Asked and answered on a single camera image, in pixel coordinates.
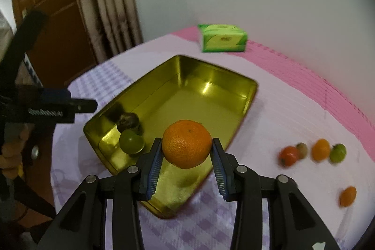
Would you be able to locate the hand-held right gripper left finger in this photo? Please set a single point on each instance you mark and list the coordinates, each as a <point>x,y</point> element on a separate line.
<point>153,171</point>

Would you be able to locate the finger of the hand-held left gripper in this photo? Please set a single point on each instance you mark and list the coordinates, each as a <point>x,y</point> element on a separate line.
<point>85,105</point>
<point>57,94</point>

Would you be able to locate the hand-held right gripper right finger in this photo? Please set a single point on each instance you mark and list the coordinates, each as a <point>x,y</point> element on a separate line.
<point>219,173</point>

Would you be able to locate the green tomato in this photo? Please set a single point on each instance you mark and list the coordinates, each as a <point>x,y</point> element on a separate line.
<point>338,152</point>
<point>131,142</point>

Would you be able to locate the large orange mandarin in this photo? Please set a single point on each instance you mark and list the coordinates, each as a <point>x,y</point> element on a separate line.
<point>187,143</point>

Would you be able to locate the dark brown water chestnut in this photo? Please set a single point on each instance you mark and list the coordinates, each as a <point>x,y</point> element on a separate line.
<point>127,120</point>

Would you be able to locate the red tomato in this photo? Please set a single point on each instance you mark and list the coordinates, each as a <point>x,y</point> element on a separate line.
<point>289,156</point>

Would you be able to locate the gold metal tin tray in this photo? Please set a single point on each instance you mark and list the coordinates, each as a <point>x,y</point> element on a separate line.
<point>190,97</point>

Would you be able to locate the small brownish green jujube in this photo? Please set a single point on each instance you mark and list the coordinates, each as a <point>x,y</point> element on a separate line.
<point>302,149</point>

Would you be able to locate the smooth orange tomato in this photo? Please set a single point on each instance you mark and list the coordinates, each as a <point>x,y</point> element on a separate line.
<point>320,149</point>

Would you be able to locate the small orange mandarin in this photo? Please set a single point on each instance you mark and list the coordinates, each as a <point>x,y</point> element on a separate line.
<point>348,196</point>

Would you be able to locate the person's left hand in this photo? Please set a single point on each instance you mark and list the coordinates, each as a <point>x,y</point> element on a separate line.
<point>10,154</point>

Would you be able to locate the green tissue pack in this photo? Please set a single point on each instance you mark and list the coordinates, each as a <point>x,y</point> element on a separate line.
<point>222,39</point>

